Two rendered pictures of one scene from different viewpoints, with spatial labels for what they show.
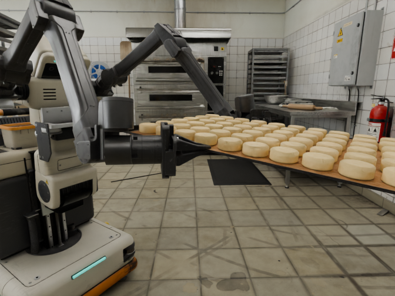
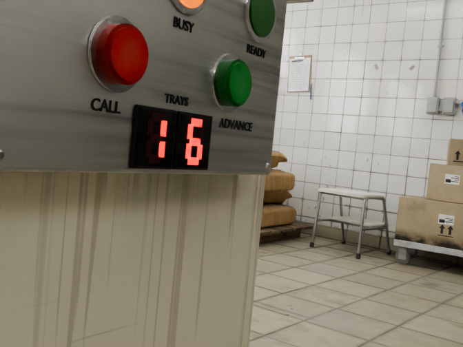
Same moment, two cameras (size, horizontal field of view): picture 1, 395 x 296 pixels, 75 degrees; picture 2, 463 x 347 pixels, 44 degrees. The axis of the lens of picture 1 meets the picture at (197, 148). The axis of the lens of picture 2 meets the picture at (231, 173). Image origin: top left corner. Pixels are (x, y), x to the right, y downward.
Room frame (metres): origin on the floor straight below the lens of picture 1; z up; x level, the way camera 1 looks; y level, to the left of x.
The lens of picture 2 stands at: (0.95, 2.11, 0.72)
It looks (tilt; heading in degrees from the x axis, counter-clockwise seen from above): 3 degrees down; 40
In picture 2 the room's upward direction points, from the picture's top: 5 degrees clockwise
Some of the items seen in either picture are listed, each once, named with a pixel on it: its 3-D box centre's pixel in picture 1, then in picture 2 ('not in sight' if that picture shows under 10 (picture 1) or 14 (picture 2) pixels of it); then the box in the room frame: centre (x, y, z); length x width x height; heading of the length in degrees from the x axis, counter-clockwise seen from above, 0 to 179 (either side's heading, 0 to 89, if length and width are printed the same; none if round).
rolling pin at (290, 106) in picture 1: (301, 107); not in sight; (3.06, -1.22, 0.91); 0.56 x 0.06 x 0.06; 31
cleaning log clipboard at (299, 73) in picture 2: not in sight; (300, 76); (5.16, 4.91, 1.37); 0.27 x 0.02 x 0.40; 92
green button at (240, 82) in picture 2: not in sight; (230, 82); (1.23, 2.35, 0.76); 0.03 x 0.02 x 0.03; 6
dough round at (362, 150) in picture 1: (361, 154); not in sight; (0.50, -0.32, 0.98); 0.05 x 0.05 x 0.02
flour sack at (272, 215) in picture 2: not in sight; (257, 213); (4.57, 4.80, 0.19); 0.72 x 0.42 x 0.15; 6
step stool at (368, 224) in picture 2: not in sight; (353, 220); (4.84, 4.09, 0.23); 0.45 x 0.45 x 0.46; 84
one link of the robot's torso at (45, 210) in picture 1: (75, 187); not in sight; (1.26, 0.63, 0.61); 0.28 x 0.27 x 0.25; 146
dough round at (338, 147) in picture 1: (328, 148); not in sight; (0.53, -0.28, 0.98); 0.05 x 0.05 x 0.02
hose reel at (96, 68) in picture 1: (100, 90); not in sight; (5.18, 1.90, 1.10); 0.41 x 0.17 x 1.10; 92
